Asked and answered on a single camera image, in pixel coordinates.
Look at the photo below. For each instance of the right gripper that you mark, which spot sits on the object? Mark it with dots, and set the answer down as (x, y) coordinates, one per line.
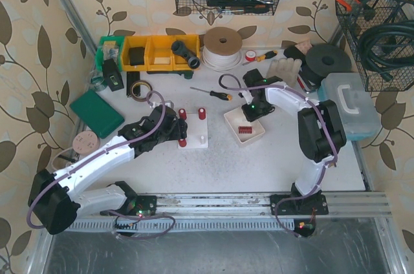
(254, 112)

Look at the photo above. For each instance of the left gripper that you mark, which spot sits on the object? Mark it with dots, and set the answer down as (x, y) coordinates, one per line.
(178, 126)

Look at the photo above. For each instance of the white spring tray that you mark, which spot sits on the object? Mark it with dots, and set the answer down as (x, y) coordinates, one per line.
(235, 118)

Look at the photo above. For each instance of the white peg base plate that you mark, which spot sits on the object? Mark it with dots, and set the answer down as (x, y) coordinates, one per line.
(197, 132)

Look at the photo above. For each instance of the beige work glove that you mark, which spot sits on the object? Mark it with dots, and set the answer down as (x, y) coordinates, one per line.
(286, 69)

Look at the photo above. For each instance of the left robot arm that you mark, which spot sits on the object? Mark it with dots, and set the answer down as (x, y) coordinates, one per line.
(57, 199)

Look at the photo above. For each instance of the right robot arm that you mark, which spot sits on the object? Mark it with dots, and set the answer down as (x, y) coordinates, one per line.
(320, 135)

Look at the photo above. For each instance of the black orange screwdriver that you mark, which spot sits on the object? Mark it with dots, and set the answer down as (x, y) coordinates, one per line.
(220, 95)

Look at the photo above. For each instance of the red white tape roll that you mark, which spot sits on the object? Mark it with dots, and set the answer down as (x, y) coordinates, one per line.
(250, 55)

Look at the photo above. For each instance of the yellow black screwdriver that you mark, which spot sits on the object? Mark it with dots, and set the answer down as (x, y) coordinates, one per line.
(268, 55)

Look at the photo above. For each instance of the brown tape roll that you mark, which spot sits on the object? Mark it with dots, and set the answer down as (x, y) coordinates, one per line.
(139, 90)

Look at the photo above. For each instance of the black sanding block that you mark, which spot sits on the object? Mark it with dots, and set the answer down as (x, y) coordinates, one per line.
(294, 53)

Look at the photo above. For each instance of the yellow triple bin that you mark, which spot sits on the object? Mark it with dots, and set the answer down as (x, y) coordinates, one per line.
(158, 55)

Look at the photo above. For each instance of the black battery charger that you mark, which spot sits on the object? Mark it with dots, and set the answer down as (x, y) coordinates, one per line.
(112, 75)

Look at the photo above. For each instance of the black pipe fitting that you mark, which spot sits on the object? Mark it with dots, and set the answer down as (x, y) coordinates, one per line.
(180, 49)

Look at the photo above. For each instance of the black box in bin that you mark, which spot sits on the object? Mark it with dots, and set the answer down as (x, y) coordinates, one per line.
(136, 56)

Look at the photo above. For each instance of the round beige power socket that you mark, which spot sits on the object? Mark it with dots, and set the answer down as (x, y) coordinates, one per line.
(86, 143)

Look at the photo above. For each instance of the clear teal storage box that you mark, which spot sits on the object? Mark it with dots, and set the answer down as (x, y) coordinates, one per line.
(355, 106)

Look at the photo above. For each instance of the green small bin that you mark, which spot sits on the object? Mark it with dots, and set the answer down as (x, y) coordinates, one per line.
(109, 47)

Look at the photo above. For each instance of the red handled hex key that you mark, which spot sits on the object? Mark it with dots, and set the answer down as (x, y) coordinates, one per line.
(306, 85)

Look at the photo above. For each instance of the white cable spool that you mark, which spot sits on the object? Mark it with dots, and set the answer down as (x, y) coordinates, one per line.
(222, 49)

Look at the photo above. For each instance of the black cable spool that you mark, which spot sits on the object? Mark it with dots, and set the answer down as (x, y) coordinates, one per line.
(323, 59)

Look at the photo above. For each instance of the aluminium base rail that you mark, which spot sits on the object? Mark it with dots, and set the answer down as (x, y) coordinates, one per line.
(236, 212)

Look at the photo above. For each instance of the right wire basket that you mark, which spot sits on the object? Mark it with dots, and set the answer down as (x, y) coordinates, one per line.
(380, 36)

